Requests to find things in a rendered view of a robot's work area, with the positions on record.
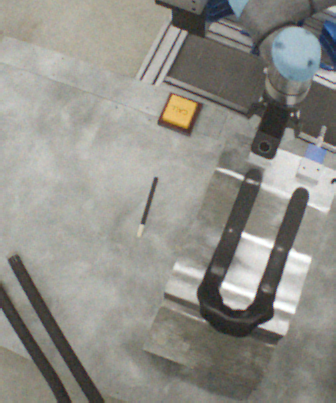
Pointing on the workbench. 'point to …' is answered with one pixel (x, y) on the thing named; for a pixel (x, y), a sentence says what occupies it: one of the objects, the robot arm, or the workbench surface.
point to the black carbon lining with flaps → (208, 294)
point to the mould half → (197, 339)
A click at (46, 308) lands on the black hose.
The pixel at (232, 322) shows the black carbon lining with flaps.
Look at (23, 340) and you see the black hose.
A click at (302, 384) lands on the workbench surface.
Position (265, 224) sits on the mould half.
